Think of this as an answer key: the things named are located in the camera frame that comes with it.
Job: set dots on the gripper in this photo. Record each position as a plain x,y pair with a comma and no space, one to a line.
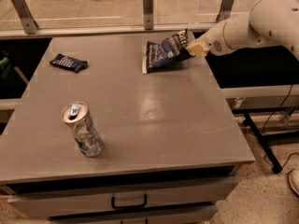
213,41

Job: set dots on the blue kettle chip bag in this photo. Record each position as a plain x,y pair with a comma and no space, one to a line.
172,50

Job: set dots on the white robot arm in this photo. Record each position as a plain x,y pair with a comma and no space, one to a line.
268,23

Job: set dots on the small dark blue snack bag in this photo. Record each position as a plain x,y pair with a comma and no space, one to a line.
69,63

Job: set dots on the silver redbull can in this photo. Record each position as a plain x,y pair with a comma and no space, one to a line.
78,118

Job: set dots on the black metal stand leg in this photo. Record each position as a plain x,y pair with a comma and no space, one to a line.
276,167

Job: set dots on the grey cabinet top drawer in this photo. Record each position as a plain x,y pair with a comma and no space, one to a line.
87,201

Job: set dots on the grey cabinet drawer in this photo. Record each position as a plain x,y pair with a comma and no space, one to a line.
87,201
172,215

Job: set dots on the white shoe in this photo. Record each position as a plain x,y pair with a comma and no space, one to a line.
293,179

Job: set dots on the grey cabinet lower drawer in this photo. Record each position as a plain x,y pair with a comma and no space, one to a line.
172,215

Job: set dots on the green object at left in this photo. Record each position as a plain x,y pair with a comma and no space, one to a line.
5,65

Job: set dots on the right metal railing bracket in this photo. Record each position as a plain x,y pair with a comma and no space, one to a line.
225,10

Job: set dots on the metal railing bracket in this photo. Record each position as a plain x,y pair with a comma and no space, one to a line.
28,23
225,10
148,14

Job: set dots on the middle metal railing bracket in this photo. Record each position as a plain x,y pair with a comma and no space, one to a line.
148,14

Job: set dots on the left metal railing bracket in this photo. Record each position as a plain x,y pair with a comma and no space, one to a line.
28,23

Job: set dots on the black drawer handle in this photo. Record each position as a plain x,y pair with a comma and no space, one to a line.
135,202

